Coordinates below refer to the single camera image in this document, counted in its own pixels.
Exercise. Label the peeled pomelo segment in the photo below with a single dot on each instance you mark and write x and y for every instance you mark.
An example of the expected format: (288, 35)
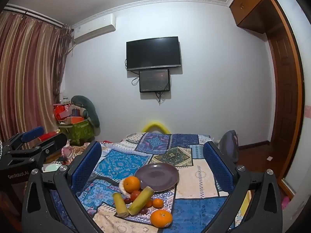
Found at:
(121, 185)

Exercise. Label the striped brown curtain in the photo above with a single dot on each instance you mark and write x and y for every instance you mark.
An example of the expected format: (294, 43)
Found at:
(29, 65)

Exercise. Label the pink doll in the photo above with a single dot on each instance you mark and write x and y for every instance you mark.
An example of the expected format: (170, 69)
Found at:
(67, 149)

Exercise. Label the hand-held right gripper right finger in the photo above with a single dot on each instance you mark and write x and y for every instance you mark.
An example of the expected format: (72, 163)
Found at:
(218, 167)

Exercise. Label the white air conditioner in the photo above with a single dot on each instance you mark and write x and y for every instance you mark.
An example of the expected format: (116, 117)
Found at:
(94, 29)

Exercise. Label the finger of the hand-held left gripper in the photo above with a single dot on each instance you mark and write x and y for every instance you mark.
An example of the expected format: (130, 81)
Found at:
(53, 143)
(32, 132)

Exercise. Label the flat red box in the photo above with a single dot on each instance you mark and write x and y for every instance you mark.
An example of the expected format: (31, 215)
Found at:
(48, 136)

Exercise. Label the red gift box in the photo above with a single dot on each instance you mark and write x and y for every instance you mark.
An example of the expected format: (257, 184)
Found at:
(60, 111)

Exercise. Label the orange with sticker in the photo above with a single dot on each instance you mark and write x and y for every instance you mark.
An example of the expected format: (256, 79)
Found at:
(161, 218)

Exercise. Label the pale green bowl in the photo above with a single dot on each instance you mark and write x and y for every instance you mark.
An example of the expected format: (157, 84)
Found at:
(52, 168)

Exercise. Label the small tangerine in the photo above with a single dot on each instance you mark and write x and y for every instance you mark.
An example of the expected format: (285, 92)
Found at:
(149, 203)
(158, 203)

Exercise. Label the patchwork blanket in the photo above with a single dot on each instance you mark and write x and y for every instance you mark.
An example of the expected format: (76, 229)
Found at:
(199, 179)

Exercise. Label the large orange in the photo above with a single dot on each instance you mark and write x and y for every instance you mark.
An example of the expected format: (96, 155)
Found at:
(132, 184)

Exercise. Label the grey backpack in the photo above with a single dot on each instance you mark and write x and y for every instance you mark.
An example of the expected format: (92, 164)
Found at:
(228, 145)

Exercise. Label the white curtain rail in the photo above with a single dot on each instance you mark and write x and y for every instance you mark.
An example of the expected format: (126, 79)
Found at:
(34, 13)

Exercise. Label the yellow cushion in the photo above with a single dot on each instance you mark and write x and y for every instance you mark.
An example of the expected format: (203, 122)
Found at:
(155, 125)

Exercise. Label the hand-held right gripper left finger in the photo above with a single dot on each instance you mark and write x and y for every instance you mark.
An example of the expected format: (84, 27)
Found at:
(86, 165)

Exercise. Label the yellow sugarcane piece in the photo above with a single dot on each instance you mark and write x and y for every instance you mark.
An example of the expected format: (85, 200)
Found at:
(141, 200)
(120, 205)

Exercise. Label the black wall television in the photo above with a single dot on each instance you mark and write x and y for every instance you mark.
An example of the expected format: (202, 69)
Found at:
(153, 53)

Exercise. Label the orange box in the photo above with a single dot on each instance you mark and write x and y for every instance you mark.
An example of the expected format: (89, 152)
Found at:
(76, 120)

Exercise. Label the purple plate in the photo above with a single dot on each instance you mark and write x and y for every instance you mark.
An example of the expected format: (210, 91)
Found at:
(158, 174)

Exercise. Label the dark tied curtain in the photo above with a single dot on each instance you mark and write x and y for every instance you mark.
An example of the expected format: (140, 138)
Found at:
(63, 53)

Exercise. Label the wooden overhead cabinet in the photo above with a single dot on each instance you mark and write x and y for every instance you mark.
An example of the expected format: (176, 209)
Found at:
(250, 7)

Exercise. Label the small black monitor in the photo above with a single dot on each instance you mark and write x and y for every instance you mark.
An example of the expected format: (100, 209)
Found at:
(154, 80)

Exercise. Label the pink slipper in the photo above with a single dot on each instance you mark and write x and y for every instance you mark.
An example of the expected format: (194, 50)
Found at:
(286, 203)

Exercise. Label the wooden panelled door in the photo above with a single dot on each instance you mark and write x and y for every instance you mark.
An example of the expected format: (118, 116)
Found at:
(284, 89)

